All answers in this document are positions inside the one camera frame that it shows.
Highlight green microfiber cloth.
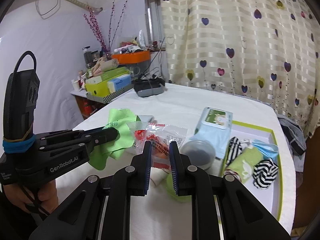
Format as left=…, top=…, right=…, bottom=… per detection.
left=88, top=108, right=142, bottom=171

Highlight green rabbit towel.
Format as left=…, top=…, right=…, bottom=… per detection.
left=224, top=146, right=263, bottom=184

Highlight black white striped sock ball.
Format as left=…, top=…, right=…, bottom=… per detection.
left=253, top=159, right=279, bottom=189

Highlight grey sock pair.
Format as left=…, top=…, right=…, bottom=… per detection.
left=137, top=115, right=155, bottom=123

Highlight small striped sock roll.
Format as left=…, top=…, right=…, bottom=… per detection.
left=226, top=137, right=242, bottom=165

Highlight red snack plastic packet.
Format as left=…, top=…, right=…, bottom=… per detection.
left=127, top=121, right=187, bottom=170

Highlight blue face masks bundle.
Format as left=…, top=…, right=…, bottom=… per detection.
left=241, top=139, right=279, bottom=161

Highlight person's left hand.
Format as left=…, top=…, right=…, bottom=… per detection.
left=4, top=179, right=60, bottom=215

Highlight stack of green boxes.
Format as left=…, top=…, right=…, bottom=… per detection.
left=85, top=67, right=132, bottom=104

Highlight green shallow cardboard box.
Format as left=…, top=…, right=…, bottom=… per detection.
left=220, top=121, right=283, bottom=220

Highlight green lidded jar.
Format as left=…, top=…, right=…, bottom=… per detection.
left=165, top=174, right=191, bottom=203

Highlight grey lidded plastic container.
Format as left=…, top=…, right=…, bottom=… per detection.
left=180, top=140, right=216, bottom=170

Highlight wet wipes pack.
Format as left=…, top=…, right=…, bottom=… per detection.
left=190, top=107, right=233, bottom=159

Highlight orange tray with clutter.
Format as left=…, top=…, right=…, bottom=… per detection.
left=111, top=43, right=151, bottom=64

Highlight purple dried flower branches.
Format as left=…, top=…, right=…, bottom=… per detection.
left=83, top=0, right=129, bottom=57

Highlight pile of clothes on chair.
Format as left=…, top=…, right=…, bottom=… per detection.
left=277, top=114, right=306, bottom=156

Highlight heart pattern curtain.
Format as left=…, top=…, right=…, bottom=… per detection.
left=160, top=0, right=319, bottom=137

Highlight grey black device with cables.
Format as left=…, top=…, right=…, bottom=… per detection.
left=132, top=77, right=165, bottom=98

